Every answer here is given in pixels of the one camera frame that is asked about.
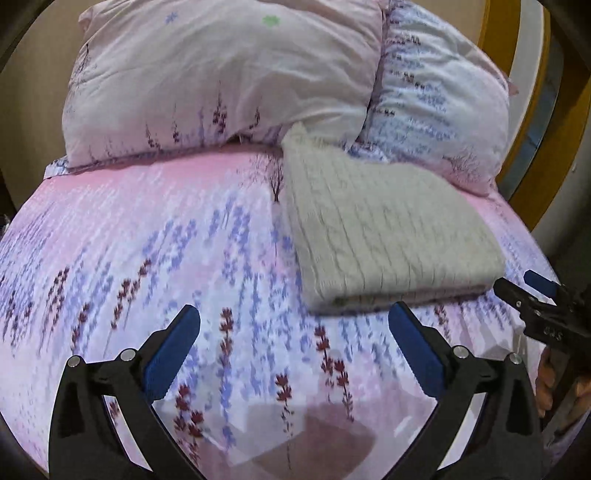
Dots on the beige cable-knit sweater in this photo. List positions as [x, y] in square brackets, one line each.
[369, 234]

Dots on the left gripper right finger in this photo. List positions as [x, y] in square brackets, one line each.
[505, 442]

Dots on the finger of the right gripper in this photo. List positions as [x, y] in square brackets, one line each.
[541, 284]
[529, 307]

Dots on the right blue floral pillow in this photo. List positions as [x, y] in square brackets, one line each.
[439, 102]

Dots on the person's right hand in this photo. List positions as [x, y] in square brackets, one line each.
[562, 392]

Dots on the left pink floral pillow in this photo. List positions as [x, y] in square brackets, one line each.
[159, 76]

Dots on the wooden wall shelf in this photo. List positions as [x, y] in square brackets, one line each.
[547, 44]

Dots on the pink lavender floral bedsheet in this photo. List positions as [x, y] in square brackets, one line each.
[93, 263]

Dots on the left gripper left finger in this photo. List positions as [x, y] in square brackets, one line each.
[83, 442]

